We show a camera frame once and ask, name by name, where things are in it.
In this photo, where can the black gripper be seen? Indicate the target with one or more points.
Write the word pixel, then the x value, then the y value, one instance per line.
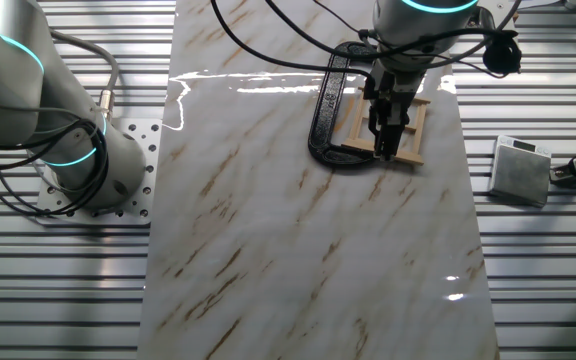
pixel 393 95

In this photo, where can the miniature wooden sliding window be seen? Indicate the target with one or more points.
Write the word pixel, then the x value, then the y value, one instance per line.
pixel 408 156

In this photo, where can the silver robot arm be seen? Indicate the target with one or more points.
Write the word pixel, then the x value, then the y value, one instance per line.
pixel 8 75

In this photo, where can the black C-clamp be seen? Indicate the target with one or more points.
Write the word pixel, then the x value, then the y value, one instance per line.
pixel 325 110

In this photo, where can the silver digital scale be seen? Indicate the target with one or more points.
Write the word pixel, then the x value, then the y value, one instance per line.
pixel 518 175

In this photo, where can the white marble pattern board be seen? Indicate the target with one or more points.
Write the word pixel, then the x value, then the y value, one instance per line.
pixel 268 225

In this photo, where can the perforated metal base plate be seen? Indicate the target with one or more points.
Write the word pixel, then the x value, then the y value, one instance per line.
pixel 138 200

